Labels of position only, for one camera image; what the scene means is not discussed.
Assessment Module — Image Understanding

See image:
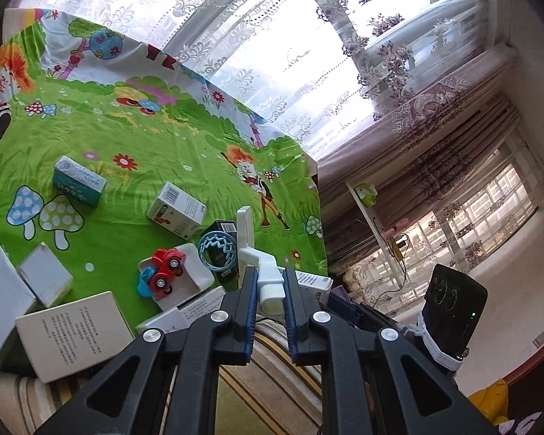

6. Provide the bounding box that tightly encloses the purple floral drape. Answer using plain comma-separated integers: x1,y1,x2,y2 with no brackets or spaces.
317,45,544,282

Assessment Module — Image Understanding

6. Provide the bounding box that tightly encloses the white shelf board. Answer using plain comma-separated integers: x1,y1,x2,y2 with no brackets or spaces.
345,181,411,282

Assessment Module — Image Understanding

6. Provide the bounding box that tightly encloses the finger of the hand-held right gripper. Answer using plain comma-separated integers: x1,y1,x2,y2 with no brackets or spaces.
329,291,424,349

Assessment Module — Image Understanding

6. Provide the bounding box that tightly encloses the white plastic phone stand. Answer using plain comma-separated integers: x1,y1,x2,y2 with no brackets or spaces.
236,206,285,315

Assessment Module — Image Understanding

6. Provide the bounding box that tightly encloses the white green carton box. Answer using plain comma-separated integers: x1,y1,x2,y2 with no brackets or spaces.
146,182,208,239

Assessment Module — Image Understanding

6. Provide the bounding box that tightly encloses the black carton box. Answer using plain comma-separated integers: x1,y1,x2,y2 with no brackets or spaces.
202,220,242,284

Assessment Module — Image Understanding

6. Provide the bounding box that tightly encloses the small yellow device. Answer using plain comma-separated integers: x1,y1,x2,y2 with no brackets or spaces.
387,233,411,257

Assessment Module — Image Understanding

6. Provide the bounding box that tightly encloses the white lace curtain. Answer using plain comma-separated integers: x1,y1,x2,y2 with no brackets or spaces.
9,0,531,161

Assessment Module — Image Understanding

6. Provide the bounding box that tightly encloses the white box grey print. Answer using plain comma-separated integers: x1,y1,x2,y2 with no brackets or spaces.
136,287,230,334

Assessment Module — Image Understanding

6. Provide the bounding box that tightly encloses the flat white printed box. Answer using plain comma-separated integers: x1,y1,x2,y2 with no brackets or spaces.
15,291,135,384

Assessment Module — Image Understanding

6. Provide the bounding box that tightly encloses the red toy truck blue arm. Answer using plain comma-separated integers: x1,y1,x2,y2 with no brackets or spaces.
135,248,186,300

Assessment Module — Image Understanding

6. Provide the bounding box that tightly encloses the striped beige cloth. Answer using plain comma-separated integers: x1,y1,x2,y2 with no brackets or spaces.
0,317,327,435

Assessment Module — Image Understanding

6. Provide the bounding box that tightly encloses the large plain white box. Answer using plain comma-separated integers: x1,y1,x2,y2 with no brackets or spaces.
0,241,38,368

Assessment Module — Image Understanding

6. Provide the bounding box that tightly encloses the green cartoon printed cloth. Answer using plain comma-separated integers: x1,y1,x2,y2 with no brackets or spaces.
0,8,329,372

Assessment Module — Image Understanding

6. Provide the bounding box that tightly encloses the blue openwork ball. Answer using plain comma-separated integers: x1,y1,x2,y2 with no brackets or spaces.
198,230,239,273

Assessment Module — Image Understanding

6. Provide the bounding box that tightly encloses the small plain white box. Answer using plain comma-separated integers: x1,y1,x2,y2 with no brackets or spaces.
17,242,74,309

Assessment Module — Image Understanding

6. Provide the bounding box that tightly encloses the yellow cloth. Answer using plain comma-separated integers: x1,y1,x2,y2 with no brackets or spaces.
469,378,511,424

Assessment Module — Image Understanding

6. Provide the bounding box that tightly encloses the white plastic tray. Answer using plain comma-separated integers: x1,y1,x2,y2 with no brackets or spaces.
138,242,214,311

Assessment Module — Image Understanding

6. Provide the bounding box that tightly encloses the teal carton box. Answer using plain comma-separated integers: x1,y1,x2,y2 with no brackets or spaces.
52,155,108,209

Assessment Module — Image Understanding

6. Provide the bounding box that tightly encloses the floral patterned cushion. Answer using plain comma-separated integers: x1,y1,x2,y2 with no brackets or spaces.
342,254,433,320

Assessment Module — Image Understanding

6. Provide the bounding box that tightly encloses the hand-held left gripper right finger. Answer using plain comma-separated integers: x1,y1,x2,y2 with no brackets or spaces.
284,267,502,435

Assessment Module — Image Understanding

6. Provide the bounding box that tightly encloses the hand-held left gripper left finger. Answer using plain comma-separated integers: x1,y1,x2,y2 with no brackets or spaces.
36,266,258,435

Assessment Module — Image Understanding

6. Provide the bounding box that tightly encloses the green tissue box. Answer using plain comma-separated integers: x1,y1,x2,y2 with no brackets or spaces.
354,182,378,207

